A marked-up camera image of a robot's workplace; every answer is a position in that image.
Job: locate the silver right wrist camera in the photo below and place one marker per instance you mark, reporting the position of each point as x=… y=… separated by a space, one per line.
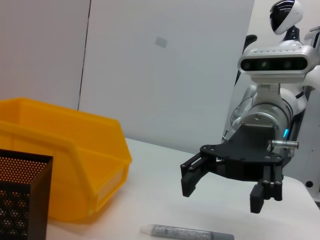
x=272 y=65

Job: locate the grey marker pen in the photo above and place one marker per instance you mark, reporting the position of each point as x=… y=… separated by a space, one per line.
x=185 y=232

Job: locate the yellow plastic storage bin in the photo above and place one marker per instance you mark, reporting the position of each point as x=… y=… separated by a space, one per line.
x=75 y=140

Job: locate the black mesh pen holder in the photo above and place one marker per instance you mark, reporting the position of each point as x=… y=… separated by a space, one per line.
x=15 y=200

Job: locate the white humanoid robot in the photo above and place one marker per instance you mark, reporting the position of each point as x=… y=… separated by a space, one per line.
x=287 y=15

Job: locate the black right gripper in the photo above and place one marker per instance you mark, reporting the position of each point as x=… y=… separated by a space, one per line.
x=242 y=155

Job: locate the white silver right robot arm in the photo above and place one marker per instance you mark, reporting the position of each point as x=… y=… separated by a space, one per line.
x=270 y=110

